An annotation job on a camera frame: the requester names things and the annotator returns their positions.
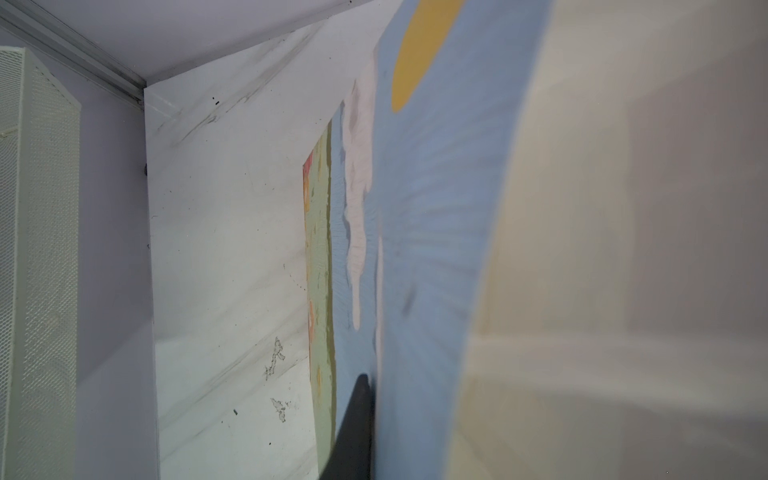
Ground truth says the floral paper gift bag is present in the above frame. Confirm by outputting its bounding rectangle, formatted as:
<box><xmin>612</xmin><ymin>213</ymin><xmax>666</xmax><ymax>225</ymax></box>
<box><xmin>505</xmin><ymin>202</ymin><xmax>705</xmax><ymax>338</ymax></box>
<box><xmin>304</xmin><ymin>1</ymin><xmax>767</xmax><ymax>479</ymax></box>

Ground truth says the white mesh two-tier shelf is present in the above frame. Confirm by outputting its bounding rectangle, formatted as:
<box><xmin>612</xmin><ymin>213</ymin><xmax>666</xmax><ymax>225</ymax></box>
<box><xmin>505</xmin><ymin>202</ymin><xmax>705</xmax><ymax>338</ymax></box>
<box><xmin>1</xmin><ymin>46</ymin><xmax>81</xmax><ymax>479</ymax></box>

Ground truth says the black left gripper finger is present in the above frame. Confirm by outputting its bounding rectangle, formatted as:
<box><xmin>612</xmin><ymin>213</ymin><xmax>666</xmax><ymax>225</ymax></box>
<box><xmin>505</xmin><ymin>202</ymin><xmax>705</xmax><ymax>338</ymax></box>
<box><xmin>319</xmin><ymin>374</ymin><xmax>375</xmax><ymax>480</ymax></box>

